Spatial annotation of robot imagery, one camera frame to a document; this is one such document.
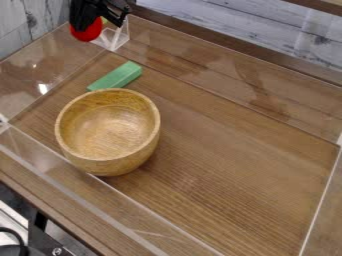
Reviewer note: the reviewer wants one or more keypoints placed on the red plush strawberry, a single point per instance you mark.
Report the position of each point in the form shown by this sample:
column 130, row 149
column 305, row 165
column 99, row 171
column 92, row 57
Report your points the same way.
column 91, row 33

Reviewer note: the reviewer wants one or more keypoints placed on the green rectangular block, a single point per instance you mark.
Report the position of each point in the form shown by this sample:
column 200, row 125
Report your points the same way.
column 118, row 78

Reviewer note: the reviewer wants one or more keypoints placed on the clear acrylic corner bracket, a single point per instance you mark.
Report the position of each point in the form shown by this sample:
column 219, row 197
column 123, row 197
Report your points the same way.
column 114, row 36

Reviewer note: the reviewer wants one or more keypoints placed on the wooden bowl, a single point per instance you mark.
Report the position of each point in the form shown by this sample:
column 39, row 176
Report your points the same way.
column 107, row 130

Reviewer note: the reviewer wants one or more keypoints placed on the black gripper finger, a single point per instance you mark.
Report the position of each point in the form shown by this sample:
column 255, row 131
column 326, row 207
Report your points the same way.
column 116, row 11
column 84, row 11

